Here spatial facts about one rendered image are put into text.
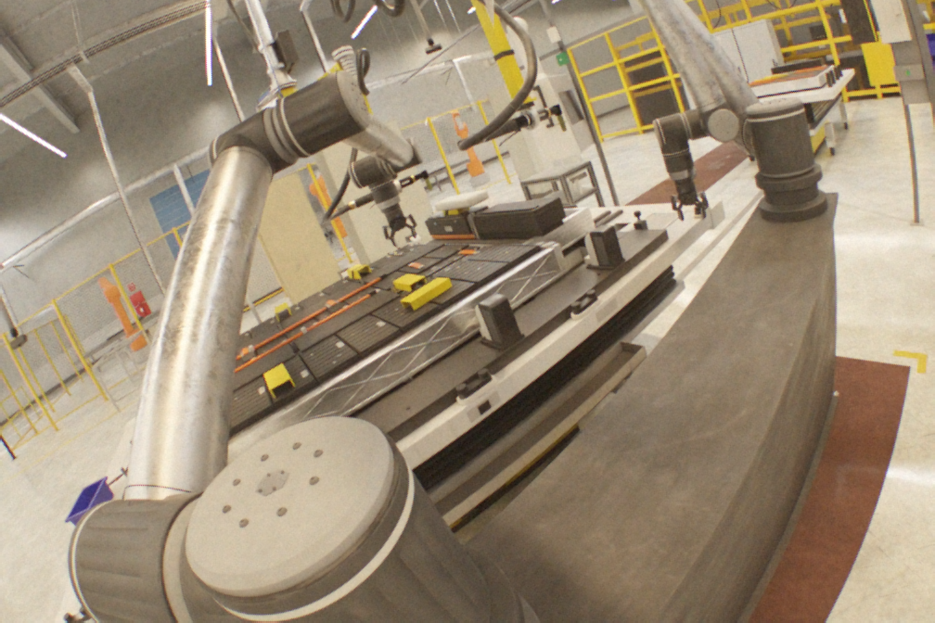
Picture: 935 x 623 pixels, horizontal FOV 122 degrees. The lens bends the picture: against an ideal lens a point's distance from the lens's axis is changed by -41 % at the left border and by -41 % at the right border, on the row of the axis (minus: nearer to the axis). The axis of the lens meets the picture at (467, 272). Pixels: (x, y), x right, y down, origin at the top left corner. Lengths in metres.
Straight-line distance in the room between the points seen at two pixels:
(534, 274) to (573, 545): 0.99
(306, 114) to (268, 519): 0.78
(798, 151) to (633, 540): 1.17
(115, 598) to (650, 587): 0.60
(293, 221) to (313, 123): 5.06
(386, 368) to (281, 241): 4.81
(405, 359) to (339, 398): 0.22
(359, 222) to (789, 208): 5.40
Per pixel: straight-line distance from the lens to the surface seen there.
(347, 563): 0.29
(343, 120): 0.93
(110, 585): 0.54
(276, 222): 5.94
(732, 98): 1.68
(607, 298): 1.39
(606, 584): 0.60
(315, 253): 6.01
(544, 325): 1.27
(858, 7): 2.95
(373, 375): 1.22
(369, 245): 6.12
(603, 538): 0.64
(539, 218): 1.64
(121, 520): 0.55
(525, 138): 7.66
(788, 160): 1.44
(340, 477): 0.31
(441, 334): 1.28
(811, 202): 1.50
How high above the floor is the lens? 1.43
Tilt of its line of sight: 16 degrees down
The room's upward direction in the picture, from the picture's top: 22 degrees counter-clockwise
